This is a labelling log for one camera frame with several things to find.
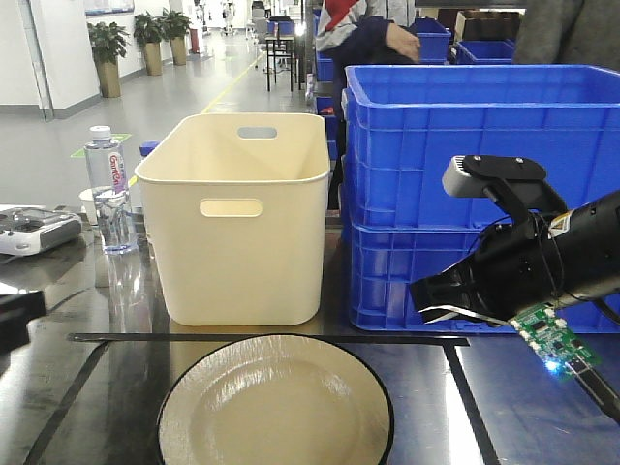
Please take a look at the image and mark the blue plastic crate stack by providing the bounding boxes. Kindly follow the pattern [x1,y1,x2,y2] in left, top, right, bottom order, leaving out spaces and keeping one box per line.
[341,65,619,332]

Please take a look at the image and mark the grey white remote controller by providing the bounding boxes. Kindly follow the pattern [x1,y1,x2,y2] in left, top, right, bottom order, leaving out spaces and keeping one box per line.
[1,206,82,256]

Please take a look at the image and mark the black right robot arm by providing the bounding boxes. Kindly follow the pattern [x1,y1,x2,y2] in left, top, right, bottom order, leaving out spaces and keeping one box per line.
[410,192,619,326]

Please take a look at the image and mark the person in blue jacket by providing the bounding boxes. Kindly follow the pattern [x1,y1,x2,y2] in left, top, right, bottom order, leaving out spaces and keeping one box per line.
[315,1,421,67]

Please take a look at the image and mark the person in grey coat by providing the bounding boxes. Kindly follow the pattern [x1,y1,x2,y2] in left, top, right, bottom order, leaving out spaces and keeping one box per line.
[512,0,619,71]

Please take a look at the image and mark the white paper cup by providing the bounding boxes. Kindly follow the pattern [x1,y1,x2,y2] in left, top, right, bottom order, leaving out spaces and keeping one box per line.
[78,186,120,227]

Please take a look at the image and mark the potted plant gold pot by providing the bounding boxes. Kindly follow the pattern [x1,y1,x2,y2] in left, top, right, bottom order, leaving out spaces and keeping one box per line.
[133,12,164,76]
[87,21,129,98]
[162,9,191,66]

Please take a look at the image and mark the middle potted plant gold pot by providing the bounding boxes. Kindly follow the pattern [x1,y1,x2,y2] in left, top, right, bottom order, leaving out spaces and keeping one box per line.
[133,12,164,76]

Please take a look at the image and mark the green circuit board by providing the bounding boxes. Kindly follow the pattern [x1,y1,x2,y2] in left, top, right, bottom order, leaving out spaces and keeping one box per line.
[509,303,601,380]

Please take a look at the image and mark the far potted plant gold pot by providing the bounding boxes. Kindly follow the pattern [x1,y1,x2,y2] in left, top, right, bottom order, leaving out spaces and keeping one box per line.
[162,9,191,66]

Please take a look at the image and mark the black high table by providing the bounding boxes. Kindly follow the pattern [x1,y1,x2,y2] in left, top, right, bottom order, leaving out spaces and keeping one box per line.
[264,34,298,92]

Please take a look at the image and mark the cream plastic storage bin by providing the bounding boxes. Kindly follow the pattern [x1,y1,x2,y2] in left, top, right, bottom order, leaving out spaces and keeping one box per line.
[135,112,330,326]

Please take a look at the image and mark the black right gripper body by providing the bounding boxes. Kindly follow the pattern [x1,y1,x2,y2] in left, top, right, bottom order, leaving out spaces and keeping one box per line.
[466,212,567,321]

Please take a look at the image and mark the beige plate black rim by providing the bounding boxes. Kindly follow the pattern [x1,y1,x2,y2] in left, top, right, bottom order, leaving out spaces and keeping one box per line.
[158,334,394,464]

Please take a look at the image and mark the far blue crate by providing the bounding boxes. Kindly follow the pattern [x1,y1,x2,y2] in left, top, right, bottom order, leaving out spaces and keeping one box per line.
[414,17,451,65]

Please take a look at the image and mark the clear water bottle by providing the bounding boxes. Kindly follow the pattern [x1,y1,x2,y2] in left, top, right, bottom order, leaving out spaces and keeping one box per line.
[84,125,138,255]

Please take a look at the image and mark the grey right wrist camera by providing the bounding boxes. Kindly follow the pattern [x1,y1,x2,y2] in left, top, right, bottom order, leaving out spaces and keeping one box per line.
[442,155,568,225]

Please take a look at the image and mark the left potted plant gold pot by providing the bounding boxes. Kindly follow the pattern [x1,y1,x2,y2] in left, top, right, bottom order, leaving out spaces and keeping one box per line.
[87,21,129,98]

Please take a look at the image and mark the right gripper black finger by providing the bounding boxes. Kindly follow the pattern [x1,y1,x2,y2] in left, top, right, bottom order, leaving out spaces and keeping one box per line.
[409,263,512,326]

